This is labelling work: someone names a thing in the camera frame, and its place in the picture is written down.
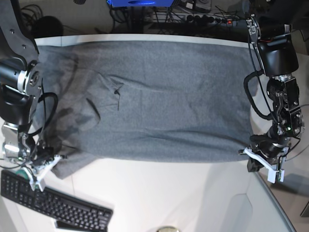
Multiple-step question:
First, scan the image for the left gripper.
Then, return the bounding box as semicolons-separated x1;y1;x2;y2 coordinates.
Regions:
247;132;291;172

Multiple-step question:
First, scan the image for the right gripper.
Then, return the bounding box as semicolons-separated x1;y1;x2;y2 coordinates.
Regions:
2;132;55;169

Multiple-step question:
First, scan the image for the grey t-shirt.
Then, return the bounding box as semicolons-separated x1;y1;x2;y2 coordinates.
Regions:
39;41;252;179

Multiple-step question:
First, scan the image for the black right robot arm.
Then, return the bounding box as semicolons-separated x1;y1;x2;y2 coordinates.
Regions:
0;0;58;168

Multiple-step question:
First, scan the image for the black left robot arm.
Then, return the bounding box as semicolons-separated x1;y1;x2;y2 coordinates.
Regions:
243;0;309;174

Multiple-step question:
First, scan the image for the green tape roll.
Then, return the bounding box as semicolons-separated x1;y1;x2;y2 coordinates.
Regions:
15;169;29;180

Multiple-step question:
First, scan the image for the grey monitor edge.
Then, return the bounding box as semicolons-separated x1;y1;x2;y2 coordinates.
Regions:
253;170;309;232

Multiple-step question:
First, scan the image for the black keyboard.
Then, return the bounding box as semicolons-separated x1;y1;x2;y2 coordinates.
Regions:
0;170;113;232

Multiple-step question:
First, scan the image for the round brass object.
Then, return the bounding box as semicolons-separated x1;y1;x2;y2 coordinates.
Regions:
156;226;180;232

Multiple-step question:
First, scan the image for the black power strip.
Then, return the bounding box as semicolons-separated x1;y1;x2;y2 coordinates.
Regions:
145;12;241;27

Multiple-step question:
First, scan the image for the blue box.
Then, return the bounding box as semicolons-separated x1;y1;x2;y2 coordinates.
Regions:
107;0;174;7

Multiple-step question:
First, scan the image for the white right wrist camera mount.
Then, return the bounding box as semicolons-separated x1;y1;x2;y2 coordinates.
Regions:
22;155;64;192

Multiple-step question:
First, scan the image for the light blue coiled cable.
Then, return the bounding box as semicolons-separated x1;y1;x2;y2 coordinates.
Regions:
288;104;309;160

